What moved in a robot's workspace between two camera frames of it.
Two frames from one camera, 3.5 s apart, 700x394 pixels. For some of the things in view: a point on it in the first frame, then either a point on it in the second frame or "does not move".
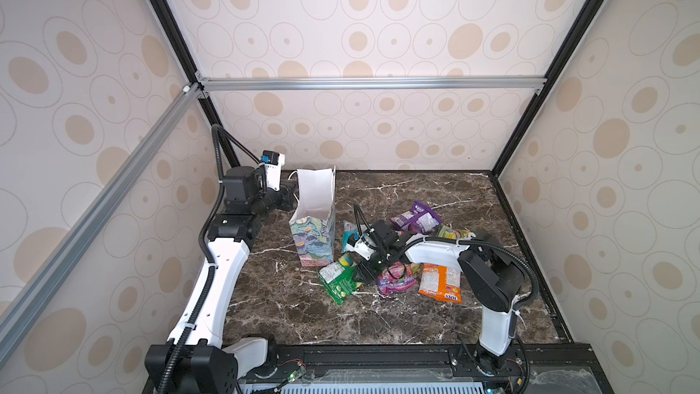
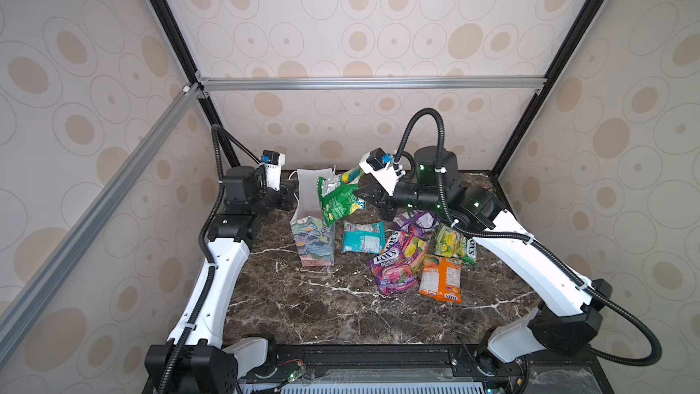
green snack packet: x=338 y=278 → x=336 y=197
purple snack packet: x=419 y=219 does not move
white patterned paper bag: x=313 y=223 does not move
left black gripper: x=287 y=200 does not move
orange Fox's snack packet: x=441 y=282 does not move
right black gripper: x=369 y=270 → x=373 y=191
